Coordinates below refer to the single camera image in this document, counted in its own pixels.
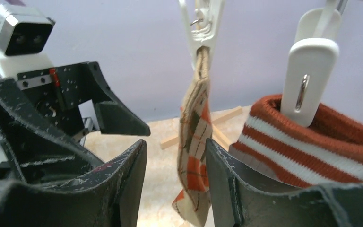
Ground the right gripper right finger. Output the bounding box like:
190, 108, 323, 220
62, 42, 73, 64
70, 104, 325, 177
206, 139, 363, 227

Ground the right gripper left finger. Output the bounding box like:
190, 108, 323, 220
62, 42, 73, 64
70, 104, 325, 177
0, 140, 147, 227

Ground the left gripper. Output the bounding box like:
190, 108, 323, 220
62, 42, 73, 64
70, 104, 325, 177
0, 62, 151, 183

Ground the argyle patterned sock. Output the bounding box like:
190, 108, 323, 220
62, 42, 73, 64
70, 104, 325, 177
172, 47, 213, 227

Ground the white hanger clip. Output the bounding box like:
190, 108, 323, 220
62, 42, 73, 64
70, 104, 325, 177
280, 0, 347, 127
178, 0, 225, 70

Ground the wooden drying rack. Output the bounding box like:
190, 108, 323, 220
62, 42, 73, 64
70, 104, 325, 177
159, 105, 243, 151

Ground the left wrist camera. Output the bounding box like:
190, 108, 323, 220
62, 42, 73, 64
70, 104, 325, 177
0, 3, 55, 78

